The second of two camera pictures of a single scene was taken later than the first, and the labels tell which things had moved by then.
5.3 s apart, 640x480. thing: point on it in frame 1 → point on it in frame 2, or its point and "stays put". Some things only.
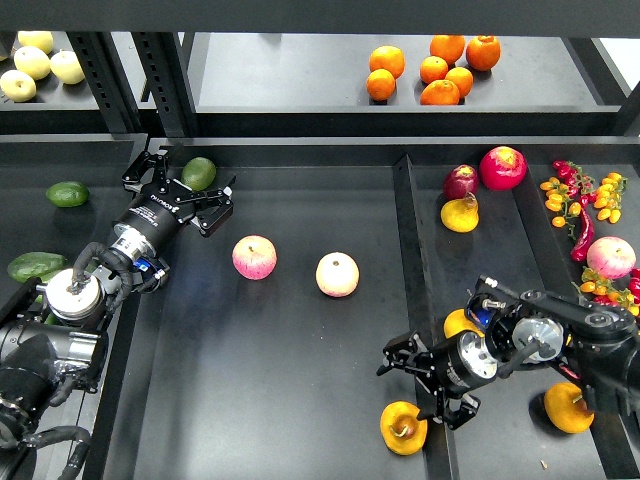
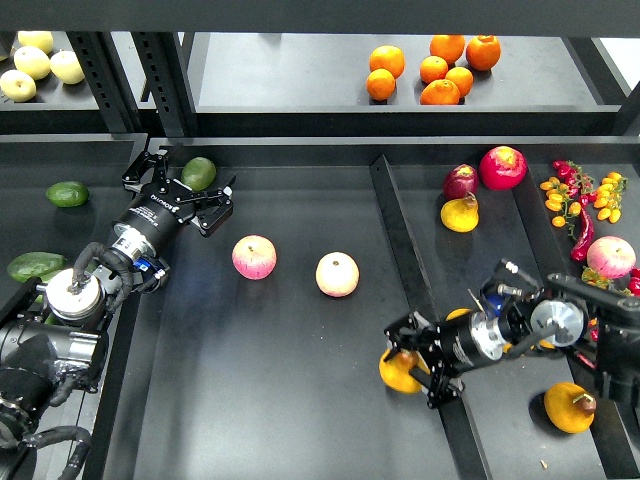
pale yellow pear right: [66, 67] stays put
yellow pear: [403, 433] → [395, 372]
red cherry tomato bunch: [578, 184] stays put
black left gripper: [151, 219] stays put
